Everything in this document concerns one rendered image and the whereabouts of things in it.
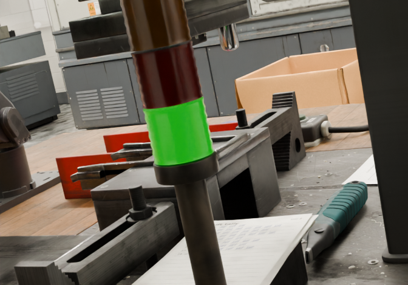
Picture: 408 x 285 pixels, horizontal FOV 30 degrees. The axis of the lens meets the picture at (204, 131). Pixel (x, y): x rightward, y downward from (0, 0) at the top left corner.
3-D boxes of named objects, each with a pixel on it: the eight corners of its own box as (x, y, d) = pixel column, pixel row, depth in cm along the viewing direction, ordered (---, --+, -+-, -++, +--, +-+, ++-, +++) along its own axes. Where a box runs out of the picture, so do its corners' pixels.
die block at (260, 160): (203, 203, 90) (191, 142, 88) (282, 200, 85) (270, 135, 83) (109, 275, 73) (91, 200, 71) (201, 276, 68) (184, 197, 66)
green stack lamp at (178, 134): (172, 149, 50) (162, 99, 49) (224, 145, 48) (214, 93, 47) (142, 166, 46) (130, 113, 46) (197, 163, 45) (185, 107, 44)
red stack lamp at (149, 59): (161, 97, 49) (150, 46, 48) (213, 91, 47) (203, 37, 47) (130, 111, 46) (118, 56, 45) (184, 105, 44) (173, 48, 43)
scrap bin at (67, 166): (113, 172, 115) (104, 134, 114) (263, 162, 103) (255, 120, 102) (64, 199, 105) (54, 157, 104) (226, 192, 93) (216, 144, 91)
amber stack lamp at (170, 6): (150, 44, 48) (139, -9, 48) (202, 35, 47) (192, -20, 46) (118, 54, 45) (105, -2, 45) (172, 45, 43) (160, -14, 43)
